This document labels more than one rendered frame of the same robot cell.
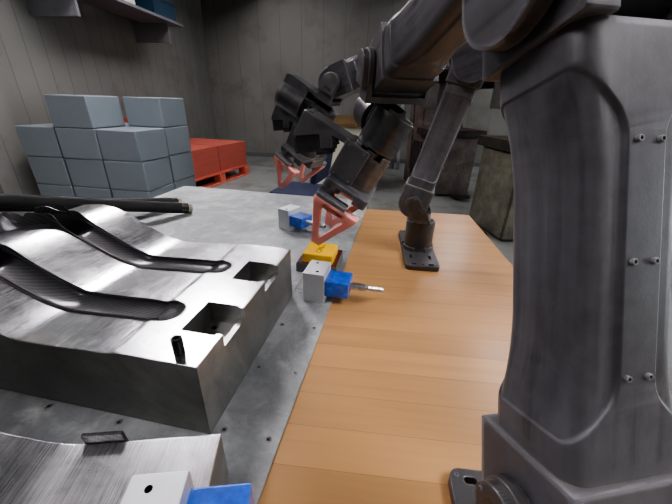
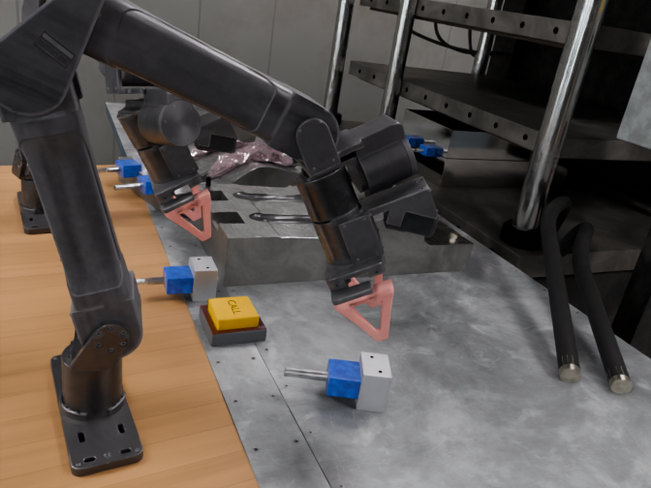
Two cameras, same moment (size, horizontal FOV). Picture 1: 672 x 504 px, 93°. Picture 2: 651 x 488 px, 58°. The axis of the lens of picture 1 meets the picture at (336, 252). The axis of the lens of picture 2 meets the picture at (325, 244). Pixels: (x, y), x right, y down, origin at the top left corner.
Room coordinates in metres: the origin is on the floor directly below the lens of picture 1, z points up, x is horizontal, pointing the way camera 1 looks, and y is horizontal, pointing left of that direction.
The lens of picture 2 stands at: (1.24, -0.32, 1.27)
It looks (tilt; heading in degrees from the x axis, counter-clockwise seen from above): 23 degrees down; 143
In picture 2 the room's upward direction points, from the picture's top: 9 degrees clockwise
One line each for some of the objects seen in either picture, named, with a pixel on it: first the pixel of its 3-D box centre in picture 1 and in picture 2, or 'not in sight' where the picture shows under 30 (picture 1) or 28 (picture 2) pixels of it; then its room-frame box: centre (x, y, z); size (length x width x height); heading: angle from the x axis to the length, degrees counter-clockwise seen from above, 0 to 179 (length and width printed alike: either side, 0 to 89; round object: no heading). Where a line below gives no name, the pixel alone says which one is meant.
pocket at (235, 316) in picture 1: (216, 331); (212, 204); (0.28, 0.13, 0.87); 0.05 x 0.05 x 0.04; 80
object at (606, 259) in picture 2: not in sight; (485, 178); (-0.05, 1.31, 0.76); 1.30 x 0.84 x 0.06; 170
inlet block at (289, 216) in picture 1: (303, 221); (335, 377); (0.77, 0.08, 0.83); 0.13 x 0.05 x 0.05; 57
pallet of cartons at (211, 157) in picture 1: (192, 149); not in sight; (4.65, 2.07, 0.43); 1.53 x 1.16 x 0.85; 175
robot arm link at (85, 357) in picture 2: (418, 206); (101, 327); (0.68, -0.18, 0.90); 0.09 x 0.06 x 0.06; 164
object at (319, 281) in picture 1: (344, 284); (171, 280); (0.46, -0.02, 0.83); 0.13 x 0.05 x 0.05; 78
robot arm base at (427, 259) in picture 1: (418, 234); (92, 379); (0.68, -0.19, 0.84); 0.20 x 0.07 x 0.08; 175
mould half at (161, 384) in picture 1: (90, 281); (333, 217); (0.38, 0.34, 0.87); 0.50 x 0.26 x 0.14; 80
